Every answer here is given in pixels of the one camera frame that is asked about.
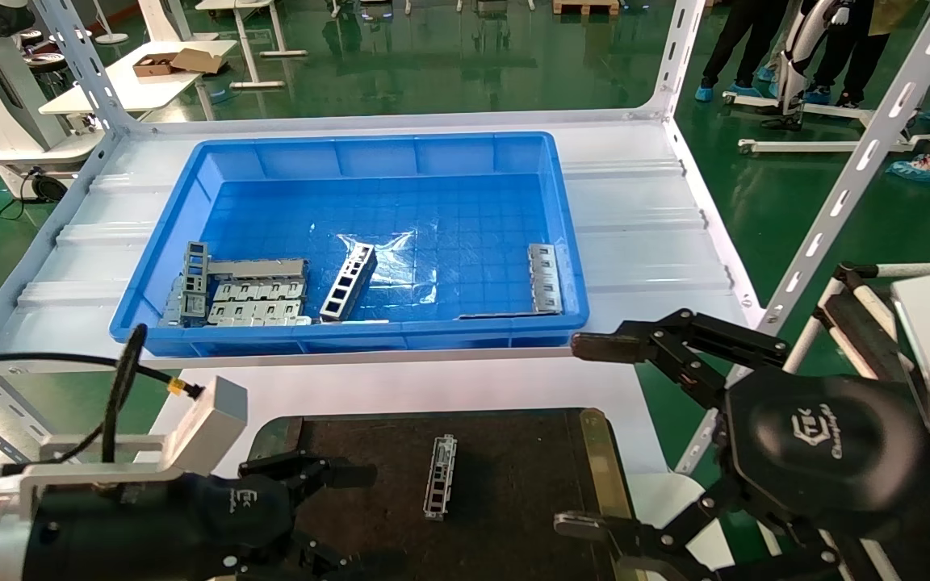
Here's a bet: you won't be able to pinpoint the white metal shelf rack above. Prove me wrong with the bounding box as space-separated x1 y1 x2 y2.
0 0 930 477

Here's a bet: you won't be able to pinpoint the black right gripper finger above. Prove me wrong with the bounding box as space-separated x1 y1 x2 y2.
554 476 841 581
570 308 790 408

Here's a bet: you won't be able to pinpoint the person black trousers yellow top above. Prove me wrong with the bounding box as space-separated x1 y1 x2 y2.
804 0 906 107

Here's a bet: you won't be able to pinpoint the blue plastic bin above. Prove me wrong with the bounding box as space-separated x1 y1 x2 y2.
108 132 591 356

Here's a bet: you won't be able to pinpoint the black container tray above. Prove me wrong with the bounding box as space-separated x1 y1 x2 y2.
243 408 643 581

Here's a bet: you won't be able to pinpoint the white floor stand frame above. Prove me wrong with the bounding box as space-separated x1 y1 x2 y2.
723 90 930 156

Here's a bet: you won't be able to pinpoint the white tube cart black pads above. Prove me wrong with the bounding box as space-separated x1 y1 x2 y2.
780 261 930 404

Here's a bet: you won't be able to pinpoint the metal part with clip tabs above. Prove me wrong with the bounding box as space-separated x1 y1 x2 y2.
527 243 564 314
205 301 312 327
211 279 307 303

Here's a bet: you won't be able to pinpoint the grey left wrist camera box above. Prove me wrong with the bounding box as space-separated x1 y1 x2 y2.
160 375 249 479

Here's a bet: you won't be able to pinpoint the open cardboard box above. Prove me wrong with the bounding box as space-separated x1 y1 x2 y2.
132 48 228 77

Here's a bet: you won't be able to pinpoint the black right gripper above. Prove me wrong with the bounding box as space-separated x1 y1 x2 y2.
723 367 930 537

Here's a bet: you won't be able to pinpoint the white table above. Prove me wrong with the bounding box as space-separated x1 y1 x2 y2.
195 0 308 90
37 39 238 122

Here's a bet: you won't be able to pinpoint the round black stool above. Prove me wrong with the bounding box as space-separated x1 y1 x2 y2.
25 48 70 73

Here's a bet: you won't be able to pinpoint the upright grey metal bracket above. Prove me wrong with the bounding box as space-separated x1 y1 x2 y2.
181 241 211 324

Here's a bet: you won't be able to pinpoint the person in black trousers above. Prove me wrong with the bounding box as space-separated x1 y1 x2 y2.
695 0 789 102

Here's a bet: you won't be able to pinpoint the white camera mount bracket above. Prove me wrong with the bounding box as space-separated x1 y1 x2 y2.
0 434 191 517

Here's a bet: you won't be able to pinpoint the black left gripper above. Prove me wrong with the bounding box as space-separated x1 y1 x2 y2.
33 450 413 581

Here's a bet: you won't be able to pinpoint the slotted metal channel part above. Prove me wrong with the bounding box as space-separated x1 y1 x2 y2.
422 434 459 522

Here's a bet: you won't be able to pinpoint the small grey metal part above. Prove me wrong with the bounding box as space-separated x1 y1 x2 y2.
160 274 186 327

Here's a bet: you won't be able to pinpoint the long grey metal channel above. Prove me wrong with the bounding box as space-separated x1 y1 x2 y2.
208 258 309 281

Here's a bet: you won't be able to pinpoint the white black humanoid robot legs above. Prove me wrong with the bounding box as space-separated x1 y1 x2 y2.
764 0 849 130

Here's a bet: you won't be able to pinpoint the black camera cable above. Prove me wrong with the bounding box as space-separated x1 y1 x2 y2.
0 323 206 485

